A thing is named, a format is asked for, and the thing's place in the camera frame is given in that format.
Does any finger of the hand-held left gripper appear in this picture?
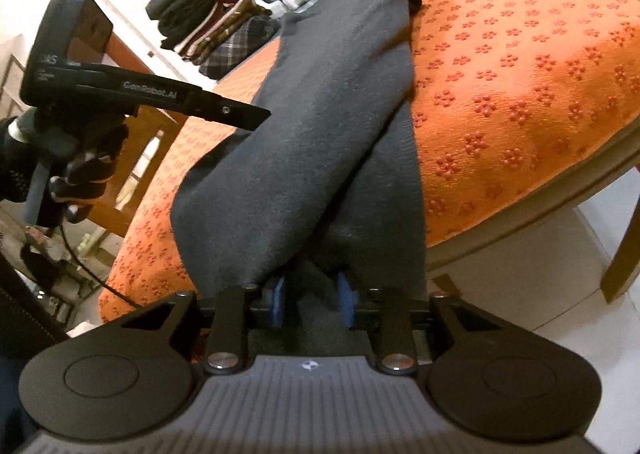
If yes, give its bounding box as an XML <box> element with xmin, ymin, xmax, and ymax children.
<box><xmin>186</xmin><ymin>86</ymin><xmax>273</xmax><ymax>131</ymax></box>

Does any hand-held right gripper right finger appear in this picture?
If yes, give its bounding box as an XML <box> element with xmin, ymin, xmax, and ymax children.
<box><xmin>336</xmin><ymin>272</ymin><xmax>508</xmax><ymax>377</ymax></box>

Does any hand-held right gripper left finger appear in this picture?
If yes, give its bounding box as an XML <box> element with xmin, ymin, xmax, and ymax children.
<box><xmin>120</xmin><ymin>275</ymin><xmax>289</xmax><ymax>377</ymax></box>

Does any dark grey garment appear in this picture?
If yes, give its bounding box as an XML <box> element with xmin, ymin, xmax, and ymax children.
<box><xmin>169</xmin><ymin>0</ymin><xmax>430</xmax><ymax>295</ymax></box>

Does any person's left hand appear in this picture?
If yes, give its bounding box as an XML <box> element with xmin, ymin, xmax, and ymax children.
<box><xmin>0</xmin><ymin>115</ymin><xmax>130</xmax><ymax>223</ymax></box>

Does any folded grey plaid garment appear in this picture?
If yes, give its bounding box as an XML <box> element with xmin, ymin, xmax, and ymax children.
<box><xmin>196</xmin><ymin>14</ymin><xmax>282</xmax><ymax>81</ymax></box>

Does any folded brown patterned garment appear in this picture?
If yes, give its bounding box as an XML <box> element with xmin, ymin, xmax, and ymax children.
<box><xmin>184</xmin><ymin>0</ymin><xmax>268</xmax><ymax>68</ymax></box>

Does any folded maroon striped garment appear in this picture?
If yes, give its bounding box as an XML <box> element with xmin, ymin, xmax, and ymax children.
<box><xmin>176</xmin><ymin>0</ymin><xmax>253</xmax><ymax>60</ymax></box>

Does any wide folded black garment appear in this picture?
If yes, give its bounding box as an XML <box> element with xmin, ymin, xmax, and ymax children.
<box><xmin>160</xmin><ymin>0</ymin><xmax>236</xmax><ymax>53</ymax></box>

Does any rolled black garment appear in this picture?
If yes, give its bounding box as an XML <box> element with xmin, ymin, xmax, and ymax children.
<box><xmin>159</xmin><ymin>0</ymin><xmax>251</xmax><ymax>42</ymax></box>

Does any wooden table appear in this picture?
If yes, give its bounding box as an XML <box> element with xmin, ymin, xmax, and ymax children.
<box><xmin>425</xmin><ymin>119</ymin><xmax>640</xmax><ymax>305</ymax></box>

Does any orange dotted mat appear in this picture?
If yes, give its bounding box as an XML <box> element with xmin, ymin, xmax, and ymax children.
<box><xmin>97</xmin><ymin>0</ymin><xmax>640</xmax><ymax>325</ymax></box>

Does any black cable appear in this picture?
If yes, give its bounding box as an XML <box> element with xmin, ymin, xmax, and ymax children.
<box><xmin>59</xmin><ymin>221</ymin><xmax>138</xmax><ymax>309</ymax></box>

